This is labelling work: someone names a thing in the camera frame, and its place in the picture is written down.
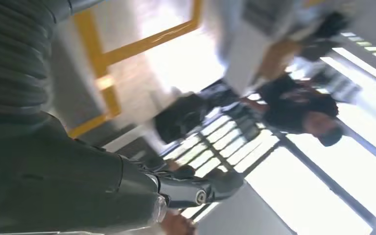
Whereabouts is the person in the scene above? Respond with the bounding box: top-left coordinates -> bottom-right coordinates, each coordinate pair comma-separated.
204,0 -> 357,96
239,73 -> 345,148

